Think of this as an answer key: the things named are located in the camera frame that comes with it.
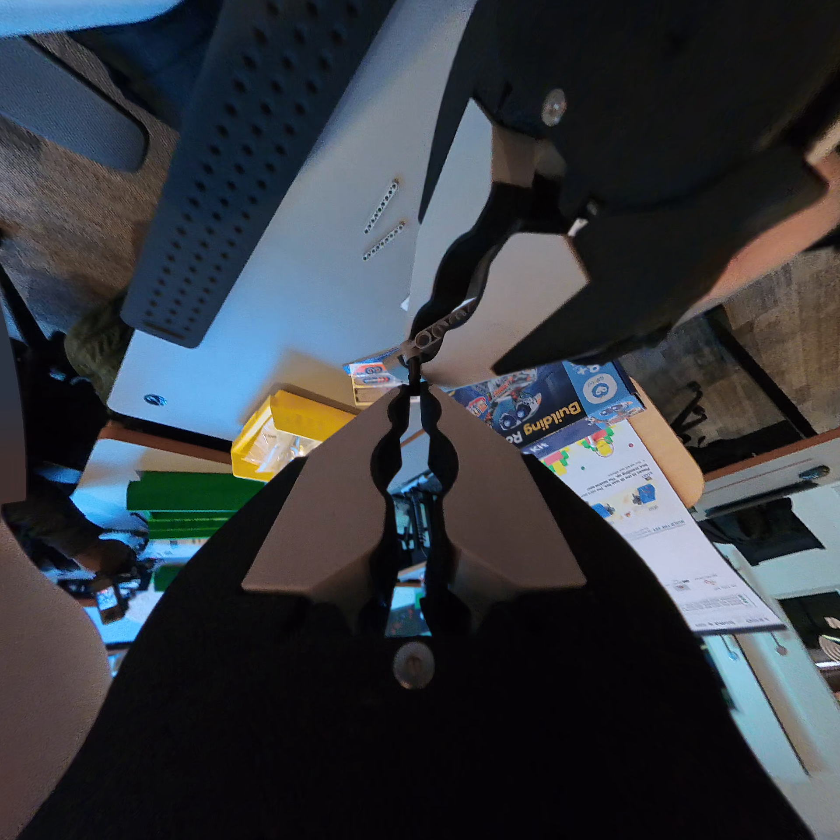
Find grey holed beam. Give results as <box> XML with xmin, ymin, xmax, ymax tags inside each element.
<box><xmin>364</xmin><ymin>178</ymin><xmax>400</xmax><ymax>235</ymax></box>
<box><xmin>362</xmin><ymin>222</ymin><xmax>407</xmax><ymax>261</ymax></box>

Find green storage bin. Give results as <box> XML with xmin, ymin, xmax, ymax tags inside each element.
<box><xmin>126</xmin><ymin>471</ymin><xmax>265</xmax><ymax>592</ymax></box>

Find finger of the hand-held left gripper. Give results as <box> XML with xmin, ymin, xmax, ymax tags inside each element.
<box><xmin>420</xmin><ymin>230</ymin><xmax>589</xmax><ymax>382</ymax></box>
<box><xmin>406</xmin><ymin>98</ymin><xmax>534</xmax><ymax>336</ymax></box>

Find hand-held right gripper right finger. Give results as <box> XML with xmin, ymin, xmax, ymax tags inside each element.
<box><xmin>423</xmin><ymin>385</ymin><xmax>587</xmax><ymax>634</ymax></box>

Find black perforated pad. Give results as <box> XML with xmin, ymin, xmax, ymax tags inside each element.
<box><xmin>121</xmin><ymin>0</ymin><xmax>396</xmax><ymax>350</ymax></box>

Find blue robot kit box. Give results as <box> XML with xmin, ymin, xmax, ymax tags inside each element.
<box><xmin>449</xmin><ymin>360</ymin><xmax>647</xmax><ymax>460</ymax></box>

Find sticker sheet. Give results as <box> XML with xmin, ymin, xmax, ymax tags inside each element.
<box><xmin>346</xmin><ymin>354</ymin><xmax>406</xmax><ymax>391</ymax></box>

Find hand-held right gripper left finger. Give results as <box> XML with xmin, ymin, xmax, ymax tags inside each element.
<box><xmin>241</xmin><ymin>386</ymin><xmax>403</xmax><ymax>634</ymax></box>

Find wooden document stand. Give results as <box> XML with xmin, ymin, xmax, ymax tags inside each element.
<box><xmin>623</xmin><ymin>377</ymin><xmax>706</xmax><ymax>509</ymax></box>

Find clear plastic bags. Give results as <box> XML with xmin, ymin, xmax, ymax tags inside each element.
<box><xmin>252</xmin><ymin>430</ymin><xmax>324</xmax><ymax>475</ymax></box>

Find brown-edged office desk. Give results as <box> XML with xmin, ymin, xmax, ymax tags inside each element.
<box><xmin>692</xmin><ymin>430</ymin><xmax>840</xmax><ymax>526</ymax></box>

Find printed instruction sheet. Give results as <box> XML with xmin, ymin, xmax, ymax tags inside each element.
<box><xmin>525</xmin><ymin>420</ymin><xmax>788</xmax><ymax>635</ymax></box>

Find yellow storage bin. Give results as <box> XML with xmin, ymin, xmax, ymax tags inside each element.
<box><xmin>231</xmin><ymin>390</ymin><xmax>360</xmax><ymax>483</ymax></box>

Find black office chair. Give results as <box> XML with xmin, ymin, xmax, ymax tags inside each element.
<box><xmin>669</xmin><ymin>381</ymin><xmax>710</xmax><ymax>450</ymax></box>

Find grey beam with end connector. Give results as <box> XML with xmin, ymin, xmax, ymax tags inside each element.
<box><xmin>394</xmin><ymin>298</ymin><xmax>478</xmax><ymax>365</ymax></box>

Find person's left forearm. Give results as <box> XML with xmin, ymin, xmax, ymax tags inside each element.
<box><xmin>676</xmin><ymin>190</ymin><xmax>840</xmax><ymax>326</ymax></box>

